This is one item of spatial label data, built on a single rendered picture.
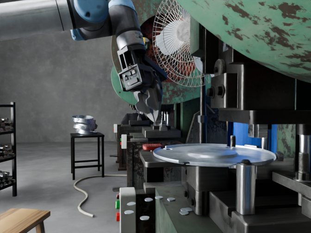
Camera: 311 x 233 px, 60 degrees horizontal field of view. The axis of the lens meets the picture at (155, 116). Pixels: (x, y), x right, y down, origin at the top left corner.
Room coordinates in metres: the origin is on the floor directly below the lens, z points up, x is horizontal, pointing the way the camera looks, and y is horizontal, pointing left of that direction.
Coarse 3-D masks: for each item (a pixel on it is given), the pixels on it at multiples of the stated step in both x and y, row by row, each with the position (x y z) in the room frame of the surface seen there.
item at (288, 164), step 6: (276, 162) 0.60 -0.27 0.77; (282, 162) 0.61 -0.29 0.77; (288, 162) 0.61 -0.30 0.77; (258, 168) 0.60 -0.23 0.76; (264, 168) 0.60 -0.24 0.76; (270, 168) 0.60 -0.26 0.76; (276, 168) 0.60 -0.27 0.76; (282, 168) 0.61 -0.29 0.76; (288, 168) 0.61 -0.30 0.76; (258, 174) 0.60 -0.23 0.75; (264, 174) 0.60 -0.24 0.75; (270, 174) 0.60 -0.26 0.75
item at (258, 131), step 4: (248, 124) 0.69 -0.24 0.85; (252, 124) 0.67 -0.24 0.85; (256, 124) 0.66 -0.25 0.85; (260, 124) 0.65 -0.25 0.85; (264, 124) 0.65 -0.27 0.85; (248, 128) 0.69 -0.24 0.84; (252, 128) 0.67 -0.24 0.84; (256, 128) 0.66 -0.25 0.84; (260, 128) 0.65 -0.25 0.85; (264, 128) 0.66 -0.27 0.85; (248, 132) 0.69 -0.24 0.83; (252, 132) 0.67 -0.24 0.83; (256, 132) 0.66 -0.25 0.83; (260, 132) 0.65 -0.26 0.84; (264, 132) 0.66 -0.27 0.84; (252, 136) 0.67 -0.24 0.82; (256, 136) 0.66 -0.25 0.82; (260, 136) 0.65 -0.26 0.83; (264, 136) 0.65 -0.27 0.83
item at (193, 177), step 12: (144, 156) 0.64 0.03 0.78; (192, 168) 0.64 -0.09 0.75; (204, 168) 0.61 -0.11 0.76; (216, 168) 0.61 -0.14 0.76; (228, 168) 0.62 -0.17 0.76; (192, 180) 0.64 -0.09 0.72; (204, 180) 0.61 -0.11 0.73; (216, 180) 0.61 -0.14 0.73; (228, 180) 0.62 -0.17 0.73; (192, 192) 0.64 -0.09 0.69; (204, 192) 0.61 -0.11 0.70; (192, 204) 0.62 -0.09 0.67; (204, 204) 0.61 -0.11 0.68
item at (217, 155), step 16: (192, 144) 0.80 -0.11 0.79; (208, 144) 0.80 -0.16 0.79; (224, 144) 0.79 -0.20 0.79; (176, 160) 0.55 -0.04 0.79; (192, 160) 0.58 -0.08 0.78; (208, 160) 0.58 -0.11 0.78; (224, 160) 0.58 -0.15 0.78; (240, 160) 0.58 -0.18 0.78; (256, 160) 0.58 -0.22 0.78; (272, 160) 0.56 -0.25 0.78
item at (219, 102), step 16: (224, 48) 0.69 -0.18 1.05; (224, 64) 0.69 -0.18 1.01; (240, 64) 0.61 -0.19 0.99; (224, 80) 0.62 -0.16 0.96; (240, 80) 0.60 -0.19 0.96; (256, 80) 0.60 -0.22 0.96; (272, 80) 0.60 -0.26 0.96; (288, 80) 0.61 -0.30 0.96; (208, 96) 0.69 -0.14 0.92; (224, 96) 0.62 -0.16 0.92; (240, 96) 0.60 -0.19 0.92; (256, 96) 0.60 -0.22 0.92; (272, 96) 0.60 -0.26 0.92; (288, 96) 0.61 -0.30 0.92
